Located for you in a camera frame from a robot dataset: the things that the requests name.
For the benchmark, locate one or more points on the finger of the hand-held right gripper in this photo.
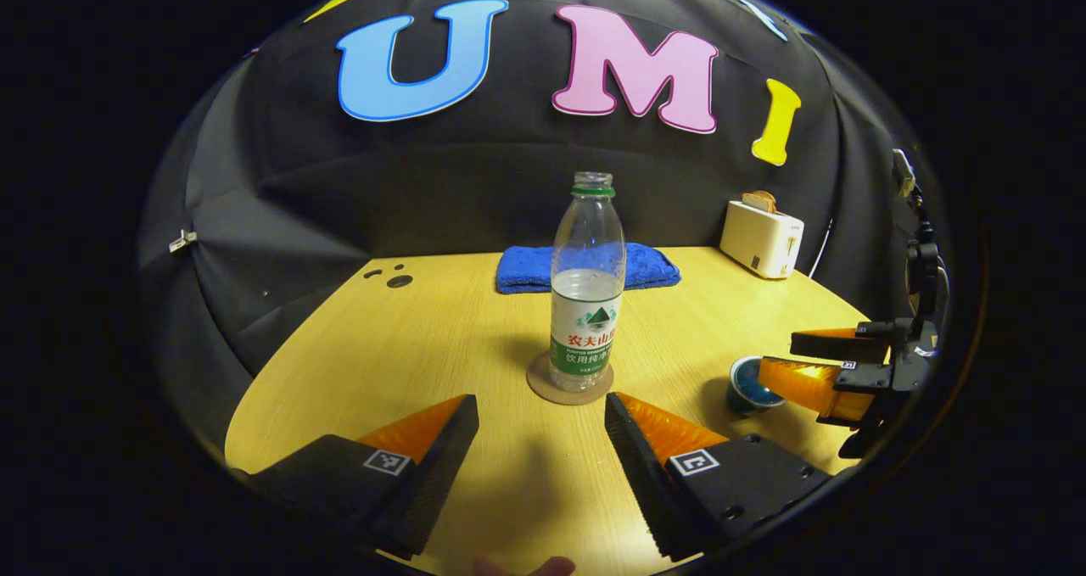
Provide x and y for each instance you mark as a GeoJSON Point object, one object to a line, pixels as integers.
{"type": "Point", "coordinates": [836, 347]}
{"type": "Point", "coordinates": [806, 381]}

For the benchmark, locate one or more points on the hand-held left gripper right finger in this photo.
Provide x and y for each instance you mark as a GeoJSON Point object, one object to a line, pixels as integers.
{"type": "Point", "coordinates": [645, 466]}

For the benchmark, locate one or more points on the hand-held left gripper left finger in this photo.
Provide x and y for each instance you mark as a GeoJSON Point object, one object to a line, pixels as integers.
{"type": "Point", "coordinates": [441, 466]}

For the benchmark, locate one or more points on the round brown coaster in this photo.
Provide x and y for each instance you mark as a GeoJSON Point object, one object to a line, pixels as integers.
{"type": "Point", "coordinates": [543, 388]}

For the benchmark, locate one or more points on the clear plastic water bottle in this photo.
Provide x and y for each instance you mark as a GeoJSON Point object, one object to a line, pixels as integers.
{"type": "Point", "coordinates": [587, 304]}

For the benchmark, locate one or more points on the white toaster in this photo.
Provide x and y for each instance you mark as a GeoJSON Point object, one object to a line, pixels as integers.
{"type": "Point", "coordinates": [759, 241]}

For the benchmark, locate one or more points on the toasted bread slice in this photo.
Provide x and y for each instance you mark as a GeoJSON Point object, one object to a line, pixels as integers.
{"type": "Point", "coordinates": [753, 204]}
{"type": "Point", "coordinates": [766, 195]}

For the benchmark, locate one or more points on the blue folded towel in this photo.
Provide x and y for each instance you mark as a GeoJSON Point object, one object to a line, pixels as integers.
{"type": "Point", "coordinates": [526, 269]}

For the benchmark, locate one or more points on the white backdrop clip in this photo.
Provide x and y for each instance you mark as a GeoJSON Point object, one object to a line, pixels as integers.
{"type": "Point", "coordinates": [182, 239]}

